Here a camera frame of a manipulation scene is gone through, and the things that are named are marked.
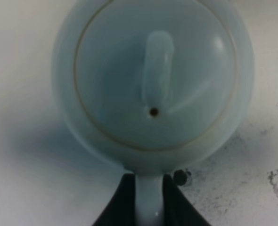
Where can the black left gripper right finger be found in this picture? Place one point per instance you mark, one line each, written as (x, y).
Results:
(178, 211)

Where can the pale blue porcelain teapot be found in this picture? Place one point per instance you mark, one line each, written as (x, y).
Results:
(152, 85)

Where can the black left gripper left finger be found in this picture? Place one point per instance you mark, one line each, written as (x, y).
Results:
(120, 211)

